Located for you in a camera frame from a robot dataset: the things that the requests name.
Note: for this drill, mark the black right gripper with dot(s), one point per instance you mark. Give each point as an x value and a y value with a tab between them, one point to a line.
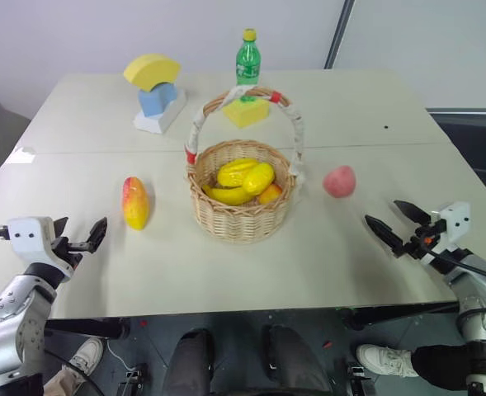
424	241

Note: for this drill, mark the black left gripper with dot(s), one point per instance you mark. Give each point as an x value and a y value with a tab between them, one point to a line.
71	251

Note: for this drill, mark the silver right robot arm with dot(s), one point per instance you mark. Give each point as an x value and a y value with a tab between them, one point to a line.
479	297

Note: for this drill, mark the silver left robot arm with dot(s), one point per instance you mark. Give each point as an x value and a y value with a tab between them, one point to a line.
13	313

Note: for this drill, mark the red and yellow mango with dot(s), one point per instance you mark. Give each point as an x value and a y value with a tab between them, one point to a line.
135	204

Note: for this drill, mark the pink peach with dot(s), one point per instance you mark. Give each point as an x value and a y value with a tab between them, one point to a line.
339	182

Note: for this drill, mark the white sneaker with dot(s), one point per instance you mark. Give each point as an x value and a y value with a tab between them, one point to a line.
86	356
385	359

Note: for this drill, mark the orange red peach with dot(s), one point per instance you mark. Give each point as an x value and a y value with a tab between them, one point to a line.
270	194

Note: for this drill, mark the black trouser leg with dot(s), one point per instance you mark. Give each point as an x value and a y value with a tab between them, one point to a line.
440	367

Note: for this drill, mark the blue foam block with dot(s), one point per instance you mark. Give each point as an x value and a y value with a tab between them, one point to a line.
156	101

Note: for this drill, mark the yellow banana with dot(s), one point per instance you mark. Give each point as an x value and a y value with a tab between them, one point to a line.
226	196

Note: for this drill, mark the tan trouser leg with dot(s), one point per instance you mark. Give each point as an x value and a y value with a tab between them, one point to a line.
63	381

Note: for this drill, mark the yellow arched foam block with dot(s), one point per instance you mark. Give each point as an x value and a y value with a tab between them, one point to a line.
149	74

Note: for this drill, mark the dark rounded shape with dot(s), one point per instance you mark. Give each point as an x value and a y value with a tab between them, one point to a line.
191	363
296	363

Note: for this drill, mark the yellow foam cube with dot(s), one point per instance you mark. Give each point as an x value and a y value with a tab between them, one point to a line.
244	112

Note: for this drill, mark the small green cap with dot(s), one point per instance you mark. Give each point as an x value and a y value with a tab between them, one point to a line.
247	99

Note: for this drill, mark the green plastic bottle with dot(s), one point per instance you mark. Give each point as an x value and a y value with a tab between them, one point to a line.
248	62

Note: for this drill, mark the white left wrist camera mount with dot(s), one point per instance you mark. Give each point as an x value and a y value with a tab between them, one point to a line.
30	237

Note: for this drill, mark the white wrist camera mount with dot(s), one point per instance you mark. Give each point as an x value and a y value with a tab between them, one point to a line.
457	220
30	237

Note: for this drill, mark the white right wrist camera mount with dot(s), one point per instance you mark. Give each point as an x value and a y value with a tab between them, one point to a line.
457	220

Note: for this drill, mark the black table frame bar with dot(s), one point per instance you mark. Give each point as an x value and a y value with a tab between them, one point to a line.
399	315
90	328

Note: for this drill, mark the grey wall post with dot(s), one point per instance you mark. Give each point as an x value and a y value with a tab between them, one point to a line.
336	33

